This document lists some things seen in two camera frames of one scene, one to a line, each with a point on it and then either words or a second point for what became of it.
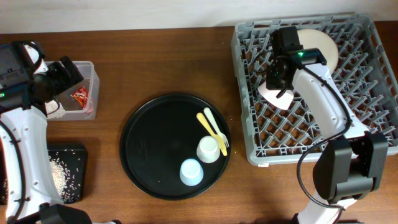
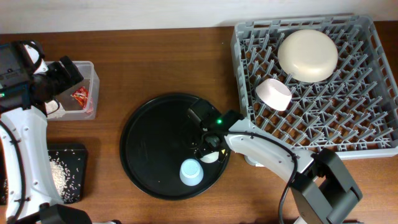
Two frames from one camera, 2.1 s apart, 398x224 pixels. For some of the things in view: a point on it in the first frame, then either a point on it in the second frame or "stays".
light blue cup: x=191 y=173 stays
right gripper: x=270 y=83 to x=203 y=148
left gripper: x=58 y=68 stays
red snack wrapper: x=81 y=94 stays
